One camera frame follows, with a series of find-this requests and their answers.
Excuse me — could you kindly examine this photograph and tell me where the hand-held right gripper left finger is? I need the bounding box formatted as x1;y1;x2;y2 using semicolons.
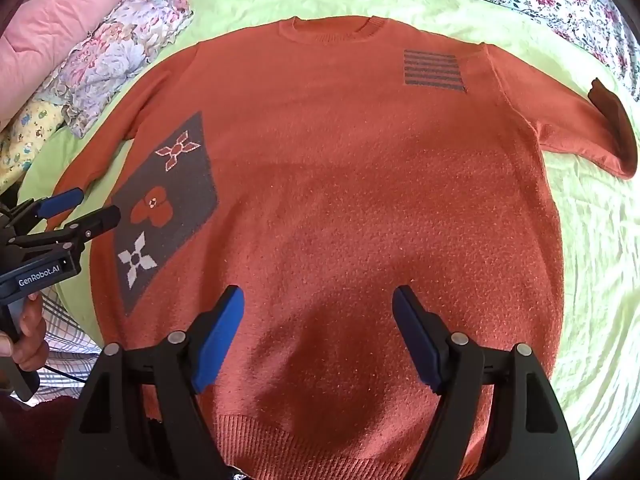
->
55;285;246;480

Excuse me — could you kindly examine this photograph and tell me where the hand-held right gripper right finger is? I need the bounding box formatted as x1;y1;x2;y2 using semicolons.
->
391;285;581;480

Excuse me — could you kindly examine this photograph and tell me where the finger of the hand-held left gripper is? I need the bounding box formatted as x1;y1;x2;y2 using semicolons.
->
10;187;85;226
15;205;122;256

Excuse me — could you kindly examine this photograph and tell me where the orange knit sweater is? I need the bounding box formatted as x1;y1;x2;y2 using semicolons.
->
54;15;638;480

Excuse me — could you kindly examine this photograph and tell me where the person's left hand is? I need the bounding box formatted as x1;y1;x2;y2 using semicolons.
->
9;294;51;373

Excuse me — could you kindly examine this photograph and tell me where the plaid cloth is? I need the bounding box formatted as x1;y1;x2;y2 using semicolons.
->
35;290;108;391

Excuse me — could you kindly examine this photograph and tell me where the yellow printed cloth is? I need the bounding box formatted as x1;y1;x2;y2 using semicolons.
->
0;97;68;186

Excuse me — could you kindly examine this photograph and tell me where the dark red cloth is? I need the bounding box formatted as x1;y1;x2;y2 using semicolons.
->
0;394;77;461

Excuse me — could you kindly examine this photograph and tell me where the purple floral ruffled quilt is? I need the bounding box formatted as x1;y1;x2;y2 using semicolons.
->
37;0;196;138

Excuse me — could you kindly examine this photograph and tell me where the light green bed sheet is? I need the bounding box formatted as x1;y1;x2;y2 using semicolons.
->
17;0;640;478

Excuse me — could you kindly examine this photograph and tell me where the pink quilt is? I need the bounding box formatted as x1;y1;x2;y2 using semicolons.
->
0;0;151;126

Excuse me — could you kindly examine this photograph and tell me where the black cable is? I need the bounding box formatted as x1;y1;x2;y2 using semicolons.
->
42;366;92;385

